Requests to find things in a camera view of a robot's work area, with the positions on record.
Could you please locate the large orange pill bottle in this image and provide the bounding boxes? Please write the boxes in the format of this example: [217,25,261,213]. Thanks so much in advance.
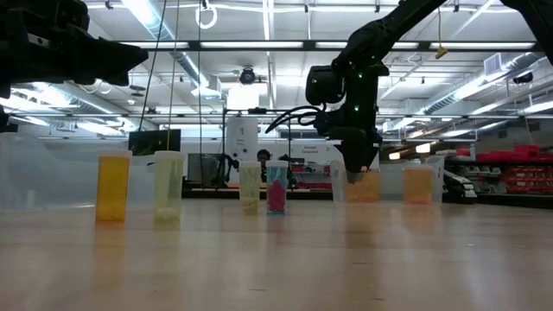
[401,166,435,206]
[344,170,384,204]

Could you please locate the small orange pill bottle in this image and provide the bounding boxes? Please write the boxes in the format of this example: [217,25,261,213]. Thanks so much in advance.
[95,149,133,223]

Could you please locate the white air vent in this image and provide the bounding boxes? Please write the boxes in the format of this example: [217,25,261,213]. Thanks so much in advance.
[483,52,505,77]

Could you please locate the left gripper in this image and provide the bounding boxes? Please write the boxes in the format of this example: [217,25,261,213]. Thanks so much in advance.
[16,0,149,98]

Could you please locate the yellow hanging cord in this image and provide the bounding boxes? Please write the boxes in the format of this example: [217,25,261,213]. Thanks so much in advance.
[166,0,181,130]

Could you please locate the small yellow-green pill bottle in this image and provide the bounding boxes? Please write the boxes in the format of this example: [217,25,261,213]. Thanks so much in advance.
[238,161,262,216]

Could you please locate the white hanging ring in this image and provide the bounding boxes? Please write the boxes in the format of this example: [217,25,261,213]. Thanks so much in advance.
[194,3,219,30]

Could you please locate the clear plastic bin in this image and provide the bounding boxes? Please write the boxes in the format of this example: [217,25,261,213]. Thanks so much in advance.
[0,131,146,211]
[329,155,447,205]

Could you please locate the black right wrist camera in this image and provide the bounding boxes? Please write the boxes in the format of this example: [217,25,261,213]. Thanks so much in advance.
[305,64,346,106]

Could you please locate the blue bottle pink pills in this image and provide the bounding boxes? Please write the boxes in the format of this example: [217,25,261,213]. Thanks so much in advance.
[265,160,289,216]

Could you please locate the white cabinet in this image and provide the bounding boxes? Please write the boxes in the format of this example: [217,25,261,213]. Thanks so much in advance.
[225,117,259,163]

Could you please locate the black overhead beam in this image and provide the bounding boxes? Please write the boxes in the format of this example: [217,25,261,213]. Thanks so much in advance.
[116,40,537,51]

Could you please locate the pale yellow bottle white pills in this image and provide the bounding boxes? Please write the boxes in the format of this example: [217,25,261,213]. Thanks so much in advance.
[154,150,186,224]

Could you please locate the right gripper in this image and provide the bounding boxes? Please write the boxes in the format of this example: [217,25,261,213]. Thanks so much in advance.
[316,60,384,184]

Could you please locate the black aluminium table frame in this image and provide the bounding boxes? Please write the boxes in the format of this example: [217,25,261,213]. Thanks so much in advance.
[181,187,334,201]

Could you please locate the black monitor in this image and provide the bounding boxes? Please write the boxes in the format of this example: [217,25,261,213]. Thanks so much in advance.
[128,128,182,156]

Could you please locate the red storage bins shelf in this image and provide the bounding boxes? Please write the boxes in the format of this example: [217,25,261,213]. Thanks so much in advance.
[444,144,553,195]

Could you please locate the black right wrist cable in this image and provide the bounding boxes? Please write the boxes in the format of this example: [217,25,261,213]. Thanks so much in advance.
[264,105,326,135]

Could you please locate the white sign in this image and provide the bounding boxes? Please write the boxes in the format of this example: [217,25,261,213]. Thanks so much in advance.
[293,144,334,165]

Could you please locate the thin black hanging cord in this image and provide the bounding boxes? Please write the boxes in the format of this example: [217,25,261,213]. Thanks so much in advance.
[196,0,204,187]

